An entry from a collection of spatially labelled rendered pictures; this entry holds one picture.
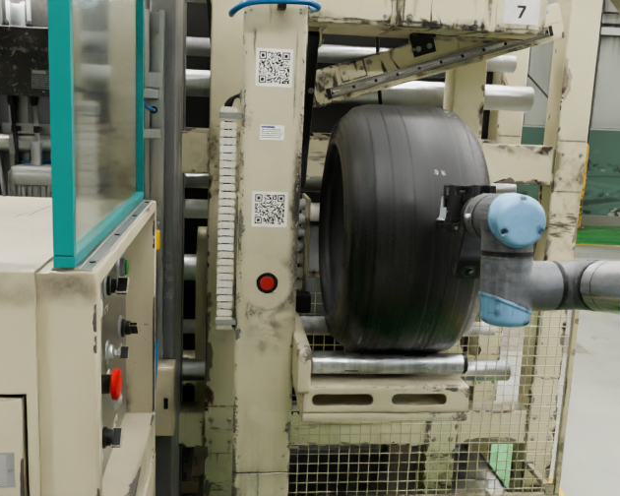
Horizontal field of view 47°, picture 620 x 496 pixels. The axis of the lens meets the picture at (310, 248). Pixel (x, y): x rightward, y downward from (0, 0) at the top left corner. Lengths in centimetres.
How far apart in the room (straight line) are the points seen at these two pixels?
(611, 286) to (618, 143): 1049
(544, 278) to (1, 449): 74
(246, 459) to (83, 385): 100
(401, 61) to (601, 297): 106
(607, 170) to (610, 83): 127
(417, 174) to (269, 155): 32
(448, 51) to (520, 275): 103
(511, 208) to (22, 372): 66
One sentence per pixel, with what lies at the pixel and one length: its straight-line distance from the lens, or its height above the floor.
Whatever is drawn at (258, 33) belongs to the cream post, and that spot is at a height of 157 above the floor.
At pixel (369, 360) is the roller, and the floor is 91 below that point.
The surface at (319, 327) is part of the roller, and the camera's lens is 179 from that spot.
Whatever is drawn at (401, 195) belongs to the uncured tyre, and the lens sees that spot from 137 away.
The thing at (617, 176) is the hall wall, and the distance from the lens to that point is 1155.
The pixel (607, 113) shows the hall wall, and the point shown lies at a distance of 1151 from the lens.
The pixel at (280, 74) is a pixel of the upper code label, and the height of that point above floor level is 150.
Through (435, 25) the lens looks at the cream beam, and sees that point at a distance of 184.
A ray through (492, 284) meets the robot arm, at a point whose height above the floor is 119.
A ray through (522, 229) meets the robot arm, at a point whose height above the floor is 127.
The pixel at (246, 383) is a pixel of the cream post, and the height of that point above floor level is 83.
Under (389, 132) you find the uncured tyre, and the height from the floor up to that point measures 139.
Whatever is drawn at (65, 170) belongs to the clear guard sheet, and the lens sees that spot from 68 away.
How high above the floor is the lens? 142
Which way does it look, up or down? 10 degrees down
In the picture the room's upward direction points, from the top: 3 degrees clockwise
